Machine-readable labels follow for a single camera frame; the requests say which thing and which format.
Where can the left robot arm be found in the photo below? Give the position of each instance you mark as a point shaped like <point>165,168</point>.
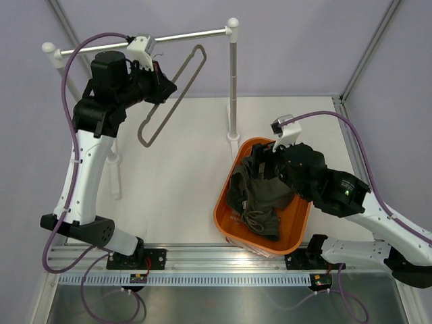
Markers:
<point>118,82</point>

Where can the silver clothes rack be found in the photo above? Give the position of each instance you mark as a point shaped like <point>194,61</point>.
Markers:
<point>56,57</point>

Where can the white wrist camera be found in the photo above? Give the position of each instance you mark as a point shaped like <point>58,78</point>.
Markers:
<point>287,131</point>
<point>140,50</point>

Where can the aluminium mounting rail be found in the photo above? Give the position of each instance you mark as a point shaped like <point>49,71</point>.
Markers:
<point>218,257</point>

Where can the orange plastic tub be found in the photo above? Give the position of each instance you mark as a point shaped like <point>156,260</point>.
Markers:
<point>293,219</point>

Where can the white rack base foot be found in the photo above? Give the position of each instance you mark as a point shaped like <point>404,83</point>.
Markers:
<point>232,135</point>

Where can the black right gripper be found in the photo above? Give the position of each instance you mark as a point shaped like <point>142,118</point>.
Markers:
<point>262,153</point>

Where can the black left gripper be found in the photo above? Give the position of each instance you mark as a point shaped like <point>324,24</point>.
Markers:
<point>161,87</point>

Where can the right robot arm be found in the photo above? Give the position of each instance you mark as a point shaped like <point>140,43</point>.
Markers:
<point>403,248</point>

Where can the white slotted cable duct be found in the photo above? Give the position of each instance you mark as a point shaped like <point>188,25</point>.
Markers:
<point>190,279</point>

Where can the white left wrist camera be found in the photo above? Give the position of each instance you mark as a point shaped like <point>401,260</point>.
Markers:
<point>140,50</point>

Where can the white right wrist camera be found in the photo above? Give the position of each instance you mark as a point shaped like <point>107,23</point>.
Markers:
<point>287,131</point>

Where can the dark green shorts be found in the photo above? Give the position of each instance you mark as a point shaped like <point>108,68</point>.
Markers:
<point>256,200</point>

